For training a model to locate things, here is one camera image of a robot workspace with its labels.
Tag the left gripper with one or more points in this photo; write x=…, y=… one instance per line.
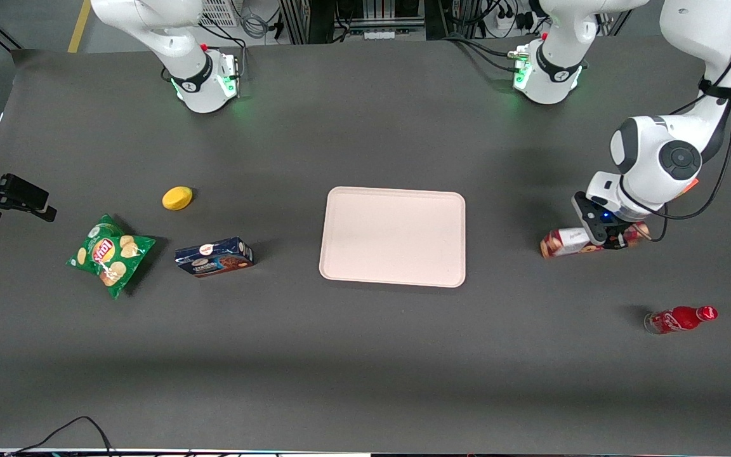
x=627, y=236

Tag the red cookie box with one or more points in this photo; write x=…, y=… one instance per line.
x=562, y=242

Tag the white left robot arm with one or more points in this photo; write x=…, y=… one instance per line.
x=645, y=152

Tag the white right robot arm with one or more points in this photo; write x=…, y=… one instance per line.
x=197, y=79

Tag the dark blue cookie box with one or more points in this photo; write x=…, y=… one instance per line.
x=214, y=257

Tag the beige plastic tray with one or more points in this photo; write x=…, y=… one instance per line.
x=393, y=236

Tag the red soda bottle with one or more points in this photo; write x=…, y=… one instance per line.
x=676, y=320

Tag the green chips bag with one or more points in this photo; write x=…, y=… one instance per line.
x=108, y=255

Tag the yellow lemon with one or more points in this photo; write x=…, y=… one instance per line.
x=177, y=198

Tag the yellow floor tape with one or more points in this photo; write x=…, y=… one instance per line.
x=79, y=28

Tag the white power strip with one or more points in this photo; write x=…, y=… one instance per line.
x=504, y=25

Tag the white mesh basket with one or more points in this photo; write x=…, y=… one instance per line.
x=223, y=13

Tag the small white socket strip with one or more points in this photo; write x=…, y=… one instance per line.
x=379, y=34

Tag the left wrist camera housing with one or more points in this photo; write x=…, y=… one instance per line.
x=591, y=219

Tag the aluminium frame post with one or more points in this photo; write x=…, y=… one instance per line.
x=292, y=22

